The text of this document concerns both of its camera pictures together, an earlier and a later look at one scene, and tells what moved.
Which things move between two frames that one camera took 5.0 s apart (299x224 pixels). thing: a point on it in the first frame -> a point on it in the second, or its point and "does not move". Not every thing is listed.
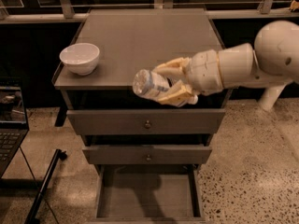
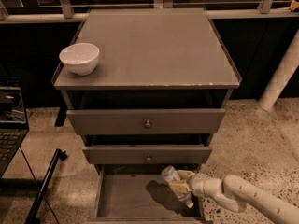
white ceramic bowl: [81, 58] does not move
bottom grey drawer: [149, 194] does not move
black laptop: [13, 122] does not move
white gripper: [204, 71] -> [197, 184]
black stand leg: [59, 154] does not move
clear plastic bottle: [147, 83] -> [171, 175]
